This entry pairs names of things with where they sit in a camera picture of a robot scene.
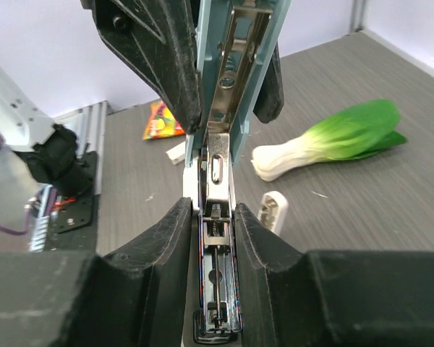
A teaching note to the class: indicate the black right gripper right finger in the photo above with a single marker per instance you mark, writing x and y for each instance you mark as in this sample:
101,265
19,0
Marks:
330,297

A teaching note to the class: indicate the perforated cable duct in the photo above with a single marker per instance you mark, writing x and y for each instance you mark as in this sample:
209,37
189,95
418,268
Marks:
48,198

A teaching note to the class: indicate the green bok choy toy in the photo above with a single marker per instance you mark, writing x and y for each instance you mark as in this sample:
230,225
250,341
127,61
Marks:
354,133

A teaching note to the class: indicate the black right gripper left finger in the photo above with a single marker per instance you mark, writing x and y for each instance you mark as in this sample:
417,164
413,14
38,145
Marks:
133,296

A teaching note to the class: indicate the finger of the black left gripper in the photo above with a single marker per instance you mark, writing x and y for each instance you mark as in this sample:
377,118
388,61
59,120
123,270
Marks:
156,39
271,96

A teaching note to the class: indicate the colourful snack packet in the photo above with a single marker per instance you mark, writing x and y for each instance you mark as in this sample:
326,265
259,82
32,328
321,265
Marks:
161,123

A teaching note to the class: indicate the white stapler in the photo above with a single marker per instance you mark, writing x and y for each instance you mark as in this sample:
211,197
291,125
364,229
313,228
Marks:
272,211

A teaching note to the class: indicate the staples box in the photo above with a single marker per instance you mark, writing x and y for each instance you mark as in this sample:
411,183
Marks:
177,153

